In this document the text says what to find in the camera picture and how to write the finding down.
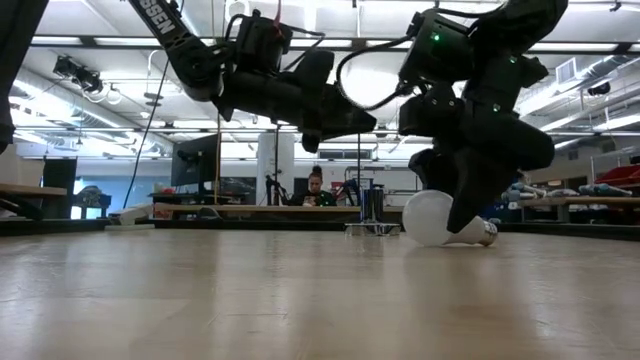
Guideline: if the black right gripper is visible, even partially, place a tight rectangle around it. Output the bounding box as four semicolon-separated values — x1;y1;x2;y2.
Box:
408;106;556;234

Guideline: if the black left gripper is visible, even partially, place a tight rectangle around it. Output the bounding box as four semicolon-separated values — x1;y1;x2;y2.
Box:
213;71;378;154

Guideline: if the white frosted lightbulb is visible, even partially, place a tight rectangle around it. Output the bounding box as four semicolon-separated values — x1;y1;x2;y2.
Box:
402;189;500;248

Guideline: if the chrome lamp socket base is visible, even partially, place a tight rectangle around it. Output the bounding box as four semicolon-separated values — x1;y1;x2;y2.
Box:
344;187;402;238

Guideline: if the white building column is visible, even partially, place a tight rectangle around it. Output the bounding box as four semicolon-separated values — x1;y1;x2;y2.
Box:
256;132;297;207

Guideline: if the person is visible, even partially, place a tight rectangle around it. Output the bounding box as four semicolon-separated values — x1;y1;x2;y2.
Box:
289;165;338;208

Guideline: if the long wooden workbench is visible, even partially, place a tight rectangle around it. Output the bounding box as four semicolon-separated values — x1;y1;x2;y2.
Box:
152;202;404;222

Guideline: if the wooden bench with clutter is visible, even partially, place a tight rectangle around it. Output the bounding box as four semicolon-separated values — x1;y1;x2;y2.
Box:
514;194;640;225

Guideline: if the black computer monitor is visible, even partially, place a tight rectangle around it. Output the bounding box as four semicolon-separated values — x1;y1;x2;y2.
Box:
170;133;222;195

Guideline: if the white ceiling air vent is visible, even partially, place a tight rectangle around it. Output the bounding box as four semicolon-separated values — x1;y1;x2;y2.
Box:
555;56;579;85

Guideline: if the red storage bin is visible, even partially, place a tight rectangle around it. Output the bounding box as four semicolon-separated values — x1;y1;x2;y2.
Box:
593;164;640;189

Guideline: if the white power strip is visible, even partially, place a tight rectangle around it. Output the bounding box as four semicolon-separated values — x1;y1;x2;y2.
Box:
105;203;156;232

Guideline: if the black cabinet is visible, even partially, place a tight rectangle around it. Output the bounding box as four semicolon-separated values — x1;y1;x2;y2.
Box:
42;157;79;220

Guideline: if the wooden side table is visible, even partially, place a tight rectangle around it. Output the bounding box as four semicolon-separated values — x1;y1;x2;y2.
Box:
0;182;69;222

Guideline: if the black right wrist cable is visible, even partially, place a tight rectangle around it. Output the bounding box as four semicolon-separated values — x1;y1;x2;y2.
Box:
334;37;417;112

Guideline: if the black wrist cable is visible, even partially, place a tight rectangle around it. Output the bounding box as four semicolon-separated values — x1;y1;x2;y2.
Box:
223;13;327;72
334;37;417;112

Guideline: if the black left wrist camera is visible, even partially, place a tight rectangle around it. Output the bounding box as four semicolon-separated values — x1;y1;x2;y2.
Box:
294;49;336;87

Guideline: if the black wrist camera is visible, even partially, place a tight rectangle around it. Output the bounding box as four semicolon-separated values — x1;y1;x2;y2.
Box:
294;49;336;87
398;92;467;137

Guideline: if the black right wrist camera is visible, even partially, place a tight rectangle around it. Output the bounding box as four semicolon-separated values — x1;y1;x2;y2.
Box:
398;92;467;137

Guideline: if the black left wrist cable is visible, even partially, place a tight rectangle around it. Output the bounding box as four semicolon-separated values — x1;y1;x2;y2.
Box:
223;13;327;72

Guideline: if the black table edge rail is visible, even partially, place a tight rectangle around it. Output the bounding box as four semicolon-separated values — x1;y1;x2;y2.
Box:
0;216;640;242

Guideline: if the black hanging cable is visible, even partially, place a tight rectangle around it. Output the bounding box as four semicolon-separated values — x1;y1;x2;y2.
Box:
122;57;172;210

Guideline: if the dark overhead frame bar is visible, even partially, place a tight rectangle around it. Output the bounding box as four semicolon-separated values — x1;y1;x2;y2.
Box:
29;35;640;55

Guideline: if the black ceiling mounted camera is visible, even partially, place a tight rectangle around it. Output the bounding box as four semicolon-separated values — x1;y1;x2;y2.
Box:
52;54;105;95

